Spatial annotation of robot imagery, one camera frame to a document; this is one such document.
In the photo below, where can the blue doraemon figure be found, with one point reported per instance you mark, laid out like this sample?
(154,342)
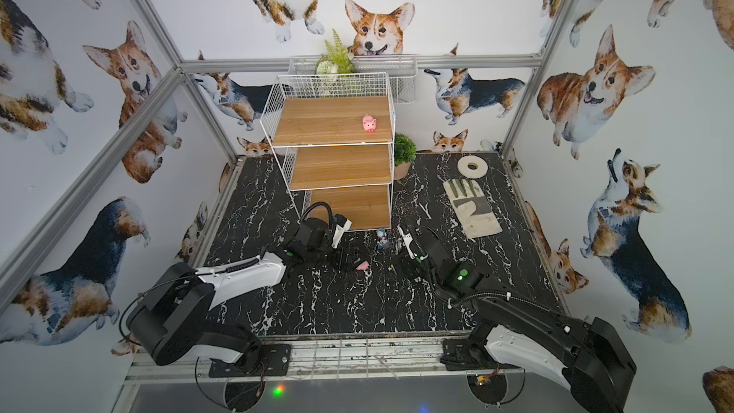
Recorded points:
(382,239)

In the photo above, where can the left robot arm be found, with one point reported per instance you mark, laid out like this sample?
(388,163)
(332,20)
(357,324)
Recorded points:
(169,320)

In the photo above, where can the white wire three-tier shelf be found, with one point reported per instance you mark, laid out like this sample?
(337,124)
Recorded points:
(313,124)

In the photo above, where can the white and grey work glove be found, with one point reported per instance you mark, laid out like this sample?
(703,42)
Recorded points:
(472,208)

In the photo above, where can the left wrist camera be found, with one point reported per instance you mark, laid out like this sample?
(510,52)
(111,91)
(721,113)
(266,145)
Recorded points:
(341,225)

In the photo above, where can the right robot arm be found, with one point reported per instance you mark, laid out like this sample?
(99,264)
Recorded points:
(589,359)

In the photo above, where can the white wire wall basket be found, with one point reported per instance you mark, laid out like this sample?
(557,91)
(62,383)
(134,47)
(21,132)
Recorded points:
(401,69)

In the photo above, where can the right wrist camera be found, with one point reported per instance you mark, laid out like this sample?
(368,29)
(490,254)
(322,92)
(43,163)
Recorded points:
(407,237)

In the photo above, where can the small potted green plant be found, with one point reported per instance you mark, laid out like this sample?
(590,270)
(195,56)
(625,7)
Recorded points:
(404,155)

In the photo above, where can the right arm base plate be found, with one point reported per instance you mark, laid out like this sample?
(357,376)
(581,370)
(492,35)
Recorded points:
(466,355)

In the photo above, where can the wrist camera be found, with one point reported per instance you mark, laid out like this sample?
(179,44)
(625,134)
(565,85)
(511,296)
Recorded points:
(341,225)
(407,237)

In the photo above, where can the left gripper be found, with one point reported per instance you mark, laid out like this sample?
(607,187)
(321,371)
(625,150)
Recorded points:
(342,249)

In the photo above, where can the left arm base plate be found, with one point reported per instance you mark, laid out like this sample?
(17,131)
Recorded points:
(270,360)

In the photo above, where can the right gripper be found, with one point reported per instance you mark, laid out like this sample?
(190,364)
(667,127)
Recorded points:
(408,253)

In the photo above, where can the green fern plant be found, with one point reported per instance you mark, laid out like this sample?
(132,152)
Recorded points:
(337,60)

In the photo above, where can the white tape roll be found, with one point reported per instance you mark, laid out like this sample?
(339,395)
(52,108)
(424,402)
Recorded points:
(472,167)

